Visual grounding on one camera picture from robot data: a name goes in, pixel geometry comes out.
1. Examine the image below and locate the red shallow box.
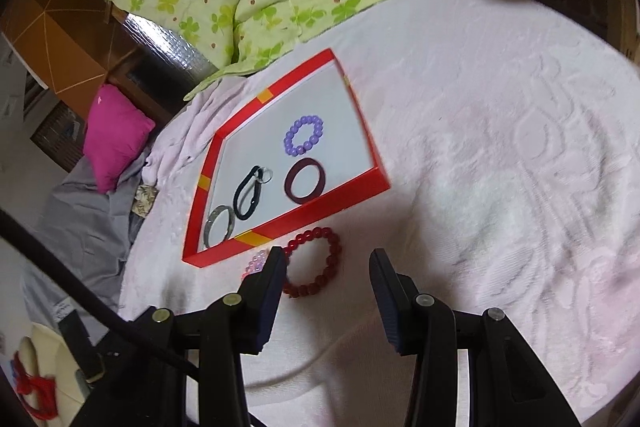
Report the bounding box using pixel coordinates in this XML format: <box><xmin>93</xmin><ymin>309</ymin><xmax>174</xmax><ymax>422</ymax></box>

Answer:
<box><xmin>182</xmin><ymin>48</ymin><xmax>391</xmax><ymax>269</ymax></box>

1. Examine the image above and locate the red beaded bracelet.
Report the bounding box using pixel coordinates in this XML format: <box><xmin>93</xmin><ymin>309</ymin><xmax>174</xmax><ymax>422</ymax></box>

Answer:
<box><xmin>281</xmin><ymin>227</ymin><xmax>344</xmax><ymax>299</ymax></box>

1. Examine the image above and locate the white textured blanket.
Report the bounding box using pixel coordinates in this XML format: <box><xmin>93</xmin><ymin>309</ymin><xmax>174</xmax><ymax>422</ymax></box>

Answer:
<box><xmin>119</xmin><ymin>0</ymin><xmax>640</xmax><ymax>427</ymax></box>

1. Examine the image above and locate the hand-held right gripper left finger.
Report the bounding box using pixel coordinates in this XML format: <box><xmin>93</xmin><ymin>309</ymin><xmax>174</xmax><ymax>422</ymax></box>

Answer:
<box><xmin>75</xmin><ymin>247</ymin><xmax>288</xmax><ymax>427</ymax></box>

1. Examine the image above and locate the black cable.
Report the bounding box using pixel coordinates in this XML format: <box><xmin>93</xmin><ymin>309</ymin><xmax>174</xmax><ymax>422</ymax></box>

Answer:
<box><xmin>0</xmin><ymin>209</ymin><xmax>268</xmax><ymax>427</ymax></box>

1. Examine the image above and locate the pink beaded bracelet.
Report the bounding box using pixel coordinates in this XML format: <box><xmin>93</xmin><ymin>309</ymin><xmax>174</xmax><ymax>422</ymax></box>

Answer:
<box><xmin>241</xmin><ymin>250</ymin><xmax>271</xmax><ymax>279</ymax></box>

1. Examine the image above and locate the silver foil mat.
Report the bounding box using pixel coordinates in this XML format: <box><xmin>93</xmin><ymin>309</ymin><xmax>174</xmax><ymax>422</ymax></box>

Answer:
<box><xmin>121</xmin><ymin>11</ymin><xmax>221</xmax><ymax>82</ymax></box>

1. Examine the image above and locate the red string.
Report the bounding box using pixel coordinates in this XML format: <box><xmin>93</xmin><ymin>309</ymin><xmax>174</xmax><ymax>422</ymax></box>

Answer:
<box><xmin>11</xmin><ymin>351</ymin><xmax>57</xmax><ymax>421</ymax></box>

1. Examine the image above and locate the grey cloth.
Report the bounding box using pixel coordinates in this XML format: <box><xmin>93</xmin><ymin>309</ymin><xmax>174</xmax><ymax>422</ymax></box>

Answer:
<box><xmin>21</xmin><ymin>157</ymin><xmax>151</xmax><ymax>313</ymax></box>

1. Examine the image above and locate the dark red bangle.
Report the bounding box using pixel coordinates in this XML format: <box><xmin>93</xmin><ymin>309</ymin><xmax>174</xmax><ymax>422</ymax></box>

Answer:
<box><xmin>285</xmin><ymin>158</ymin><xmax>326</xmax><ymax>205</ymax></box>

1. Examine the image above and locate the purple beaded bracelet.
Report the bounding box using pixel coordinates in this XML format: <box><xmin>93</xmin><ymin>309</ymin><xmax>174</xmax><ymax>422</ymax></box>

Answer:
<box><xmin>284</xmin><ymin>115</ymin><xmax>325</xmax><ymax>156</ymax></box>

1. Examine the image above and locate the magenta pillow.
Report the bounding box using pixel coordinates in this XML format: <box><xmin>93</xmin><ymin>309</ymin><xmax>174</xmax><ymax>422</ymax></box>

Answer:
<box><xmin>82</xmin><ymin>83</ymin><xmax>156</xmax><ymax>194</ymax></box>

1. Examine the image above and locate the grey bangle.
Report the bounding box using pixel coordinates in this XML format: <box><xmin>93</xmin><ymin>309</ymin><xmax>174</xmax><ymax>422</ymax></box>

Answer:
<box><xmin>204</xmin><ymin>204</ymin><xmax>235</xmax><ymax>250</ymax></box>

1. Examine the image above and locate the black hair tie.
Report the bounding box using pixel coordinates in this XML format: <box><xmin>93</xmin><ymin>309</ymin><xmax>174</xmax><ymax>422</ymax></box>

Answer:
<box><xmin>233</xmin><ymin>165</ymin><xmax>274</xmax><ymax>222</ymax></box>

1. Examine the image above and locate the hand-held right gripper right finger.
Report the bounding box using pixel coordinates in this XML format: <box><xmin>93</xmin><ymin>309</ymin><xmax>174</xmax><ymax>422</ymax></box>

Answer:
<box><xmin>369</xmin><ymin>249</ymin><xmax>583</xmax><ymax>427</ymax></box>

